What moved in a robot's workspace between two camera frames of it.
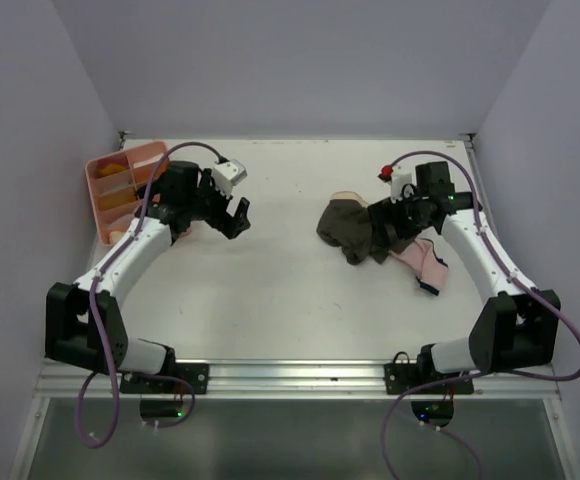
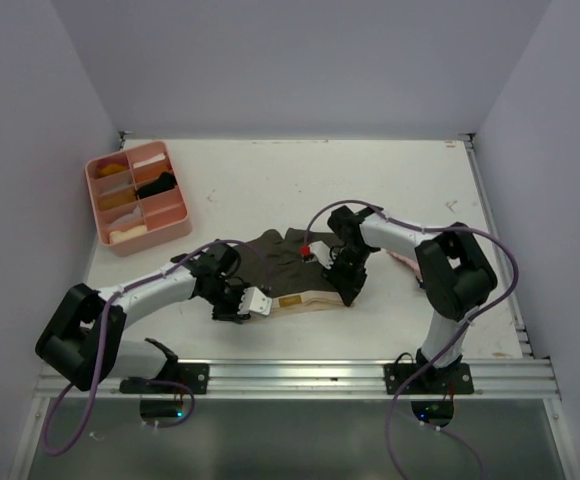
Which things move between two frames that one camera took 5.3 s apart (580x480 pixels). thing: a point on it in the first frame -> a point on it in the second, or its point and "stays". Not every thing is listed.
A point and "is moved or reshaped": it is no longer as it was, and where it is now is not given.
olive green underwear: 346,223 is moved or reshaped
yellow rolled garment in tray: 111,168 stays
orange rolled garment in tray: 116,200 stays
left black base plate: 196,373 stays
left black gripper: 227,224 -> 231,313
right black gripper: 382,212 -> 348,286
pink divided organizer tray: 113,181 stays
